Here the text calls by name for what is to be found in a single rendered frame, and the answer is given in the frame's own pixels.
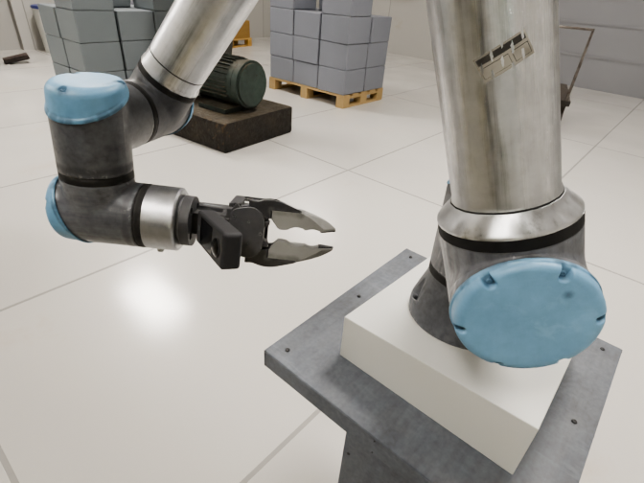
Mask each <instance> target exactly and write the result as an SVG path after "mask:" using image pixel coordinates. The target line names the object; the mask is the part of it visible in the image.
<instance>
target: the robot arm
mask: <svg viewBox="0 0 644 483"><path fill-rule="evenodd" d="M258 1H259V0H174V1H173V3H172V6H171V8H170V9H169V11H168V13H167V15H166V17H165V19H164V20H163V22H162V24H161V26H160V28H159V29H158V31H157V33H156V35H155V37H154V38H153V40H152V42H151V44H150V46H149V47H148V49H147V51H146V52H145V53H143V54H142V56H141V58H140V60H139V61H138V63H137V65H136V67H135V68H134V70H133V72H132V74H131V76H130V77H129V79H128V80H122V79H121V78H119V77H116V76H113V75H109V74H104V73H92V72H77V73H75V74H70V73H66V74H61V75H57V76H54V77H51V78H50V79H48V80H47V81H46V82H45V84H44V97H45V104H44V111H45V113H46V115H47V116H48V122H49V127H50V132H51V138H52V143H53V149H54V154H55V159H56V165H57V174H58V175H57V176H56V177H54V178H53V179H52V181H51V182H50V184H49V186H48V188H47V191H46V196H45V199H46V206H45V210H46V215H47V219H48V220H49V223H50V224H51V226H52V228H53V229H54V230H55V231H56V232H57V233H58V234H59V235H61V236H62V237H63V238H66V239H71V240H78V241H80V242H88V243H91V242H101V243H111V244H119V245H129V246H138V247H148V248H157V251H158V252H163V251H164V250H165V249H166V250H175V251H176V250H179V249H180V248H181V247H182V246H183V245H189V246H192V245H194V243H195V241H196V240H197V242H198V243H199V244H200V245H201V246H202V248H203V249H204V250H205V251H206V252H207V253H208V255H209V256H210V257H211V258H212V259H213V261H214V262H215V263H216V264H217V265H218V267H219V268H220V269H237V268H239V267H240V260H241V257H244V261H245V262H246V263H253V264H255V265H260V266H266V267H274V266H280V265H290V264H295V263H297V262H303V261H306V260H310V259H314V258H317V257H320V256H323V255H325V254H327V253H329V252H331V251H332V250H333V248H334V247H333V246H329V245H324V244H317V245H307V244H305V243H300V242H289V241H288V240H285V239H277V240H276V241H275V242H268V241H267V240H268V238H267V234H268V225H269V223H270V220H269V219H272V221H273V222H274V224H275V225H276V227H277V228H278V229H279V230H288V229H290V228H294V227H298V228H302V229H304V230H306V231H307V230H317V231H319V232H320V233H330V232H335V228H334V227H333V226H332V225H331V224H330V223H329V222H327V221H326V220H324V219H323V218H321V217H319V216H317V215H314V214H312V213H310V212H308V211H305V210H302V209H296V208H294V207H292V206H290V205H288V204H286V203H284V202H283V201H281V200H278V199H274V198H260V197H252V196H244V195H236V196H235V197H234V198H233V199H232V200H231V201H230V202H229V205H224V204H216V203H208V202H199V199H198V197H197V196H193V195H189V194H188V192H187V190H186V189H184V188H181V187H173V186H164V185H155V184H148V183H140V182H136V181H135V173H134V165H133V154H132V150H133V149H135V148H138V147H140V146H142V145H144V144H146V143H148V142H151V141H153V140H156V139H158V138H161V137H163V136H168V135H172V134H174V133H177V131H179V130H180V129H182V128H183V127H184V126H185V125H187V124H188V123H189V121H190V120H191V118H192V116H193V112H194V101H195V99H196V97H197V95H198V94H199V89H200V88H201V86H202V85H203V83H204V82H205V81H206V80H207V78H208V77H209V75H210V74H211V72H212V71H213V69H214V68H215V66H216V65H217V63H218V62H219V60H220V58H221V57H222V55H223V54H224V52H225V51H226V49H227V48H228V46H229V44H230V43H231V41H232V40H233V38H234V37H235V35H236V34H237V32H238V31H239V29H240V28H241V26H242V24H243V23H244V21H245V20H246V18H247V17H248V15H249V14H250V13H251V12H252V10H253V9H254V7H255V6H256V4H257V3H258ZM425 1H426V8H427V16H428V23H429V30H430V38H431V45H432V53H433V59H434V67H435V75H436V81H437V89H438V96H439V104H440V111H441V118H442V126H443V132H444V140H445V148H446V155H447V162H448V176H449V180H448V182H447V184H448V185H447V189H446V193H445V198H444V202H443V206H442V208H441V209H440V211H439V212H438V215H437V222H438V227H437V232H436V236H435V241H434V244H433V248H432V253H431V257H430V262H429V266H428V268H427V270H426V271H425V273H424V274H423V276H422V277H421V278H420V280H419V281H418V282H417V284H416V285H415V286H414V288H413V289H412V291H411V294H410V299H409V305H408V306H409V311H410V314H411V316H412V317H413V319H414V320H415V322H416V323H417V324H418V325H419V326H420V327H421V328H422V329H423V330H424V331H426V332H427V333H428V334H430V335H432V336H433V337H435V338H437V339H439V340H440V341H443V342H445V343H447V344H448V345H451V346H454V347H457V348H461V349H465V350H469V351H470V352H472V353H473V354H474V355H476V356H477V357H480V358H482V359H484V360H486V361H488V362H490V363H497V364H499V365H500V366H505V367H511V368H539V367H544V366H549V365H553V364H556V363H558V362H559V360H561V359H564V358H567V359H570V358H572V357H575V356H576V355H578V354H579V353H581V352H582V351H583V350H585V349H586V348H587V347H588V346H589V345H590V344H591V343H593V341H594V340H595V339H596V338H597V337H598V335H599V334H600V332H601V331H602V329H603V328H604V325H605V322H606V313H607V304H606V299H605V297H604V294H603V290H602V287H601V285H600V283H599V282H598V280H597V279H596V278H595V277H594V276H593V275H592V274H591V273H590V272H589V271H588V269H587V263H586V256H585V233H586V208H585V202H584V200H583V199H582V198H581V197H580V196H579V195H577V194H576V193H574V192H573V191H572V190H570V189H569V188H567V187H566V186H565V185H564V184H563V181H562V136H561V84H560V31H559V0H425ZM256 199H257V200H256ZM245 201H249V203H245ZM267 245H268V246H267Z"/></svg>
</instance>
